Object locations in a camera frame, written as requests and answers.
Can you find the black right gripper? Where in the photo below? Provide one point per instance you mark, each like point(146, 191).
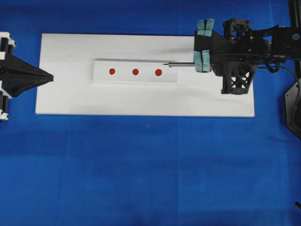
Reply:
point(206, 38)

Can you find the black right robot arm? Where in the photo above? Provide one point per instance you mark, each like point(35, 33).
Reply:
point(285, 44)

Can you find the blue table cloth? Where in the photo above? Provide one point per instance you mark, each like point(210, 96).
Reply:
point(146, 171)

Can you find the white foam board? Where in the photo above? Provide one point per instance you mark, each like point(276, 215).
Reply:
point(70, 59)

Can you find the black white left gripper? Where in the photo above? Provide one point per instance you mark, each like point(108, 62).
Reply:
point(16, 75)

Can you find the red soldering iron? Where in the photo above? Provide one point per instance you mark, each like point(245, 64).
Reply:
point(180, 64)

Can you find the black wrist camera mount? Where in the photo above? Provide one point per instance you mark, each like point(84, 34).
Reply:
point(238, 74)

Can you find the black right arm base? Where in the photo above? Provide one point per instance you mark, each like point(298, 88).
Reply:
point(293, 109)

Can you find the black aluminium frame post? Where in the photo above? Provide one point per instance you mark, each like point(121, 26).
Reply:
point(295, 12)

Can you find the orange dot mark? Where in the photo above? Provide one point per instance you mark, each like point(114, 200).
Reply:
point(158, 72)
point(112, 71)
point(135, 71)

